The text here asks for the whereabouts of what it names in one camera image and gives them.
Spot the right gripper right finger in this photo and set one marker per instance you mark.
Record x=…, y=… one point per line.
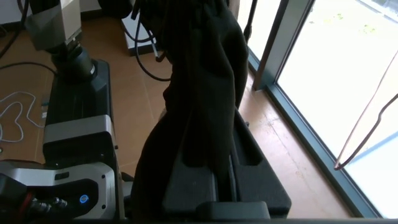
x=258, y=183

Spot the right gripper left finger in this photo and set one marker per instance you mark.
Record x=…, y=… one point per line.
x=189, y=189

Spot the black garment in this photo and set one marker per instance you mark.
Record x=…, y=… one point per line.
x=199, y=77

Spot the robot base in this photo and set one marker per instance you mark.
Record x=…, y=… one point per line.
x=77, y=130

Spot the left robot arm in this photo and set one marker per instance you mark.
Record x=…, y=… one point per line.
x=71, y=65

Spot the pink clothes hanger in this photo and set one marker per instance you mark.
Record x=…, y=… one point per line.
x=367, y=137

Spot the window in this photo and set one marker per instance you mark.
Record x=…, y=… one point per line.
x=280, y=46

